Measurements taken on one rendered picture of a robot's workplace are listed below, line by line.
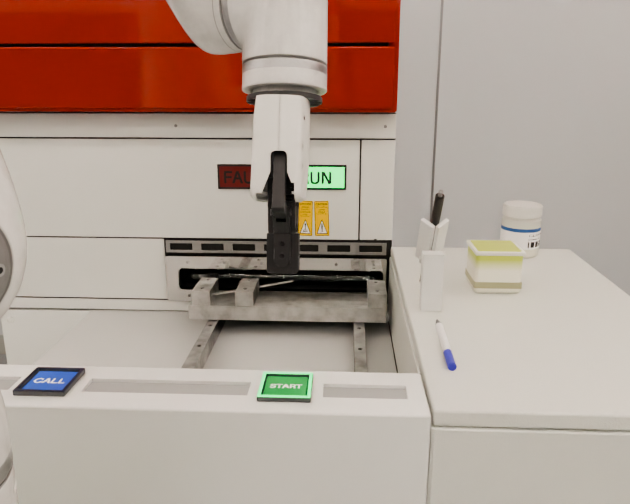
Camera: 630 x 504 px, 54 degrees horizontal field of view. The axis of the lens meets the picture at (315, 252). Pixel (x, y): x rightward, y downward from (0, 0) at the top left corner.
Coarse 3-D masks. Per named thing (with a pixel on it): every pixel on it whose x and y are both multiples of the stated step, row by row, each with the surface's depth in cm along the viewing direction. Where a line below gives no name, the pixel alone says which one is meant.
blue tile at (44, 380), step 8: (40, 376) 69; (48, 376) 69; (56, 376) 69; (64, 376) 69; (72, 376) 69; (32, 384) 67; (40, 384) 67; (48, 384) 67; (56, 384) 67; (64, 384) 67
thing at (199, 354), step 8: (208, 320) 115; (216, 320) 115; (224, 320) 121; (208, 328) 111; (216, 328) 113; (200, 336) 108; (208, 336) 108; (216, 336) 113; (200, 344) 105; (208, 344) 107; (192, 352) 102; (200, 352) 102; (208, 352) 107; (192, 360) 99; (200, 360) 101; (192, 368) 96; (200, 368) 101
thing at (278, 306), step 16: (224, 304) 114; (256, 304) 114; (272, 304) 114; (288, 304) 114; (304, 304) 114; (320, 304) 114; (336, 304) 114; (352, 304) 114; (272, 320) 114; (288, 320) 114; (304, 320) 114; (320, 320) 114; (336, 320) 114; (352, 320) 113; (368, 320) 113; (384, 320) 113
